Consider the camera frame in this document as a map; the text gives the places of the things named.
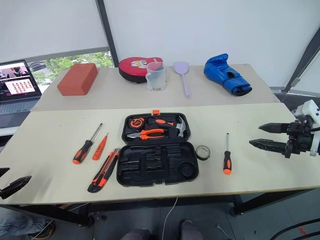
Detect red-brown foam block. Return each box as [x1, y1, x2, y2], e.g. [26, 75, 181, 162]
[56, 62, 99, 98]

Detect claw hammer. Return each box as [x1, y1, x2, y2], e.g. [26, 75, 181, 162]
[146, 115, 187, 139]

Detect orange black tape measure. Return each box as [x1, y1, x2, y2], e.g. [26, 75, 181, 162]
[128, 116, 146, 130]

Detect black table frame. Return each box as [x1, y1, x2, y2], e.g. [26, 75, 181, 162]
[0, 186, 320, 227]

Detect large black orange screwdriver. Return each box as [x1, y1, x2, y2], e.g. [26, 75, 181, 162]
[72, 122, 104, 165]

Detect thin white cable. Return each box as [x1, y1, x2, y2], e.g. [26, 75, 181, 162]
[163, 196, 179, 240]

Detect black tool case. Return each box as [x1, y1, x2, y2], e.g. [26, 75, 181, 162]
[116, 109, 200, 187]

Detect blue boxing glove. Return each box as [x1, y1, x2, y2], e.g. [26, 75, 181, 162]
[203, 52, 253, 98]

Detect dark diagonal pole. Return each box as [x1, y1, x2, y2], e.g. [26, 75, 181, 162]
[284, 31, 320, 93]

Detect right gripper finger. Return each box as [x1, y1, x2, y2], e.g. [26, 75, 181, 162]
[249, 138, 289, 154]
[258, 122, 289, 134]

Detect black electrical tape roll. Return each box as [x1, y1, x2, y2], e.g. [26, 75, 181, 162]
[195, 144, 211, 161]

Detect orange handled pliers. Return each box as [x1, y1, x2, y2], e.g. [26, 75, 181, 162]
[126, 128, 165, 141]

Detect dark grey rounded shape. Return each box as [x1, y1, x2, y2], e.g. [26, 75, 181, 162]
[123, 228, 151, 240]
[179, 219, 201, 240]

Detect red boxing focus pad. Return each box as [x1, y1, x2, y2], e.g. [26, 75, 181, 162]
[118, 56, 166, 85]

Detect person's leg in jeans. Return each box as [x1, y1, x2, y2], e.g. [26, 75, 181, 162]
[0, 213, 56, 240]

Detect black window frame post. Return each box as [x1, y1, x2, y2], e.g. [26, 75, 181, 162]
[95, 0, 120, 68]

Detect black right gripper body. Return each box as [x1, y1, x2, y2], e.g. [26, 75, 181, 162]
[284, 120, 315, 159]

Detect clear plastic measuring cup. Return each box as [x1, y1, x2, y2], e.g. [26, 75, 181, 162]
[145, 61, 167, 92]

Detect orange black utility knife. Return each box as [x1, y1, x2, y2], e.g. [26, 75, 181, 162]
[87, 147, 121, 194]

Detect white cable tie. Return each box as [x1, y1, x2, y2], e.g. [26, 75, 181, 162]
[216, 224, 229, 236]

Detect small black orange screwdriver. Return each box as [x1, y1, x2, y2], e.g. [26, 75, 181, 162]
[222, 132, 234, 176]

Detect black floor cable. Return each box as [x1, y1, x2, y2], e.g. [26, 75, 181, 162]
[270, 216, 320, 240]

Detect open laptop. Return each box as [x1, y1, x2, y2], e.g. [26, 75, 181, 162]
[0, 59, 43, 123]

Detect purple spatula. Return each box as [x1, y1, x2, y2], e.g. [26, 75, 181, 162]
[172, 61, 192, 99]

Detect orange tester screwdriver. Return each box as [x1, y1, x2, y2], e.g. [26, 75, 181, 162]
[92, 132, 110, 162]

